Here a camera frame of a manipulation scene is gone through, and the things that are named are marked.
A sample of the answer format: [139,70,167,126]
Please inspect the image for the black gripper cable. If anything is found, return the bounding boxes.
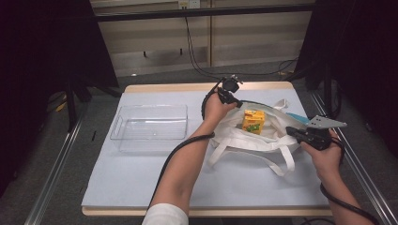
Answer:
[146,79,225,209]
[318,137,381,225]

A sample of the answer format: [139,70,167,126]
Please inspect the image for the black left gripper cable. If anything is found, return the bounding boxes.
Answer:
[146,79,225,209]

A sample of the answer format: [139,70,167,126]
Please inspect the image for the black horizontal frame bar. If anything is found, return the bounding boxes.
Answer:
[93,3,315,23]

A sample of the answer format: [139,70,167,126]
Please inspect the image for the light blue table mat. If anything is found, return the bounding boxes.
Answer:
[81,88,329,209]

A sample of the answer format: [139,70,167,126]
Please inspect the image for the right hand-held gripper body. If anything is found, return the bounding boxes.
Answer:
[301,114,347,152]

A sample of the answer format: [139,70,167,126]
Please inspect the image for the person's left hand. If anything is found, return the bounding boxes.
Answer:
[202,92,237,128]

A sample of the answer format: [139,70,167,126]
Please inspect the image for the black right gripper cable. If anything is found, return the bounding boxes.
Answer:
[318,137,381,225]

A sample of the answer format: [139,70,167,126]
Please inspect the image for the person's right hand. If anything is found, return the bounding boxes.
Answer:
[299,129,344,182]

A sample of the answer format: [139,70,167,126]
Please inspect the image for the yellow juice carton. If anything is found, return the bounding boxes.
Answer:
[241,109,267,136]

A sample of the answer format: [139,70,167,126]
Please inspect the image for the black metal stand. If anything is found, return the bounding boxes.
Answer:
[322,62,335,120]
[64,79,79,132]

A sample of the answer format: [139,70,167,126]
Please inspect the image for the wooden table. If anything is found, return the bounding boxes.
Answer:
[81,82,333,218]

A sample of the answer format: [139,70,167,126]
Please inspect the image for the white tote bag colour patches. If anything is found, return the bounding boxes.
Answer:
[207,97,311,177]

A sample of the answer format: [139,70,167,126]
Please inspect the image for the white sleeve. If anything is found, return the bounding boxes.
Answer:
[141,202,190,225]

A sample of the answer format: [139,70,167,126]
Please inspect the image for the black curtain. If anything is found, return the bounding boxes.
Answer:
[295,0,398,158]
[0,0,120,198]

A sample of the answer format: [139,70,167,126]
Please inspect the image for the white wall socket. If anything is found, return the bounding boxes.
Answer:
[177,0,201,9]

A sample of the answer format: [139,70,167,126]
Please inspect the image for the clear plastic storage box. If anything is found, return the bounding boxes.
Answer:
[109,103,189,154]

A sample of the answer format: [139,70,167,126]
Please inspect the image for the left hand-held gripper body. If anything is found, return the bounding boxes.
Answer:
[218,74,243,104]

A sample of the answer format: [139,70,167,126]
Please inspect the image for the black wall power cable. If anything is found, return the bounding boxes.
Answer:
[184,16,299,83]

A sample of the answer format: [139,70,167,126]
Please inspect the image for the aluminium floor rail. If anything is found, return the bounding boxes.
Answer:
[309,92,398,225]
[23,118,86,225]

